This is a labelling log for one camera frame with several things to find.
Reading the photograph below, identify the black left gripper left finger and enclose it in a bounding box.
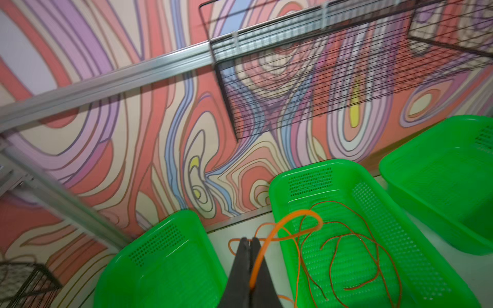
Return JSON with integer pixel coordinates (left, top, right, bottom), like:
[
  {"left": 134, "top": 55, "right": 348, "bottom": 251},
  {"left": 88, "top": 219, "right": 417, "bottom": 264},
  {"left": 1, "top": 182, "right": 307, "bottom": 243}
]
[{"left": 218, "top": 237, "right": 251, "bottom": 307}]

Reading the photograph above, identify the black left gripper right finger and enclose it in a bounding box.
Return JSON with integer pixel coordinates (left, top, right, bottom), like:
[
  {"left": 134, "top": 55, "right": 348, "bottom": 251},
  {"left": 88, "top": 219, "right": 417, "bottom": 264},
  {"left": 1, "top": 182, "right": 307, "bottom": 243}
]
[{"left": 250, "top": 237, "right": 282, "bottom": 308}]

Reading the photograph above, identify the orange cable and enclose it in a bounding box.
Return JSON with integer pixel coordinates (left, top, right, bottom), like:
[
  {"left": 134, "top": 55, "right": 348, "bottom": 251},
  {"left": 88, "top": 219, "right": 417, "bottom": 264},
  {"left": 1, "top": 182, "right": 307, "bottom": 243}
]
[{"left": 226, "top": 208, "right": 324, "bottom": 303}]

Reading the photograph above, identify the red cable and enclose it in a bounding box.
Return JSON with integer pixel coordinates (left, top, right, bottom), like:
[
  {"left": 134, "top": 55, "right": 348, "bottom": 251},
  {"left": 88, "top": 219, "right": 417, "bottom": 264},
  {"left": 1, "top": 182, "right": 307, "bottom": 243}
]
[{"left": 292, "top": 199, "right": 403, "bottom": 308}]

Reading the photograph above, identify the left green plastic basket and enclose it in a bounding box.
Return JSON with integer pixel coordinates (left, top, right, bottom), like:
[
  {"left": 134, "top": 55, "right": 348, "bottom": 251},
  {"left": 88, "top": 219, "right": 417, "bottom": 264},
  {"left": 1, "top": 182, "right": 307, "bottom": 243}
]
[{"left": 94, "top": 210, "right": 227, "bottom": 307}]

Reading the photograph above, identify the green plastic basket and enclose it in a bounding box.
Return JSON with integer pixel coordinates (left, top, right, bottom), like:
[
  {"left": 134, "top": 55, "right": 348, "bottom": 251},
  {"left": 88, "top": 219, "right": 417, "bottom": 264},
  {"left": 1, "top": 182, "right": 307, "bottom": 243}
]
[
  {"left": 269, "top": 159, "right": 480, "bottom": 307},
  {"left": 379, "top": 115, "right": 492, "bottom": 255},
  {"left": 94, "top": 210, "right": 227, "bottom": 307}
]

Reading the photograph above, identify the middle green plastic basket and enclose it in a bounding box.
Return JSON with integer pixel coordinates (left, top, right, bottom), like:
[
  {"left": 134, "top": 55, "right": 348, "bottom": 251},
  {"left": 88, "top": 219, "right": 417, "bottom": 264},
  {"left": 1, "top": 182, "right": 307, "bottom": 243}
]
[{"left": 269, "top": 159, "right": 480, "bottom": 307}]

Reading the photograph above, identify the right green plastic basket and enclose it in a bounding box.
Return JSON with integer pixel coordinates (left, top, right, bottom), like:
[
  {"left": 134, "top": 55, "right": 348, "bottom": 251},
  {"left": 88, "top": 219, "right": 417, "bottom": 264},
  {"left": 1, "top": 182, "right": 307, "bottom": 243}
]
[{"left": 379, "top": 115, "right": 492, "bottom": 255}]

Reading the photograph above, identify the black wire wall basket left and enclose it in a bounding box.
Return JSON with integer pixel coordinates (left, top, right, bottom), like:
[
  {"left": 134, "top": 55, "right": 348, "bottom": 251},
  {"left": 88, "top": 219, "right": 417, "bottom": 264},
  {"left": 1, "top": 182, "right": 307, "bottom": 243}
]
[{"left": 1, "top": 261, "right": 62, "bottom": 307}]

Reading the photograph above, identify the black wire wall basket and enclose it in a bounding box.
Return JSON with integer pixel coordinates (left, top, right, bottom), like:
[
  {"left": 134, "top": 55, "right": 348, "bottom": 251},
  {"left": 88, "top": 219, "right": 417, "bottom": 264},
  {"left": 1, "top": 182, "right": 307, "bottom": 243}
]
[
  {"left": 1, "top": 261, "right": 62, "bottom": 307},
  {"left": 209, "top": 1, "right": 492, "bottom": 139}
]

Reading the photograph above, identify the black wire wall basket back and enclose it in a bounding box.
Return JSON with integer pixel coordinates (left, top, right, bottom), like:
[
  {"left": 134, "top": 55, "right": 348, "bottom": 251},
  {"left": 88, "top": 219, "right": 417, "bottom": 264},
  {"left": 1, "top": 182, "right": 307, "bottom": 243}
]
[{"left": 209, "top": 1, "right": 492, "bottom": 139}]

